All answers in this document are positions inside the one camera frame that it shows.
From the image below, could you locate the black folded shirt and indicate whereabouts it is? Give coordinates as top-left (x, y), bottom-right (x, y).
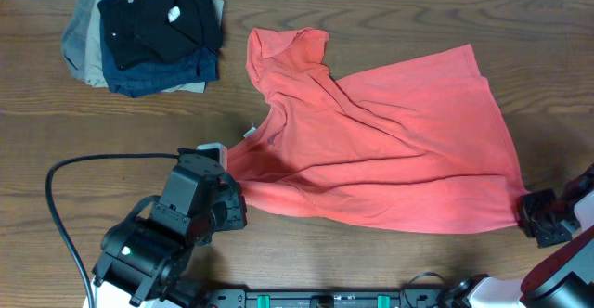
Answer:
top-left (98, 0), bottom-right (223, 71)

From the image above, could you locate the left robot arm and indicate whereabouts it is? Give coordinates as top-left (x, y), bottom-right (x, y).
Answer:
top-left (93, 143), bottom-right (247, 307)

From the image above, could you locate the beige folded garment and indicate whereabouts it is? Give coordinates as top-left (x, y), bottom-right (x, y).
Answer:
top-left (84, 0), bottom-right (224, 93)

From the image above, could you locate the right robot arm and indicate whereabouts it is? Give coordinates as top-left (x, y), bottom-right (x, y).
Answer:
top-left (451, 167), bottom-right (593, 308)

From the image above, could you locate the red t-shirt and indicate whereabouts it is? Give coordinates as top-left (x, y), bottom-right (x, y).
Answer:
top-left (228, 28), bottom-right (525, 234)

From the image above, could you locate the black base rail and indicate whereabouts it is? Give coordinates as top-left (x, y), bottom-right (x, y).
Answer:
top-left (197, 288), bottom-right (465, 308)

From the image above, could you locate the grey folded garment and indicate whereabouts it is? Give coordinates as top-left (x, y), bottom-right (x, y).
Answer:
top-left (60, 0), bottom-right (95, 81)

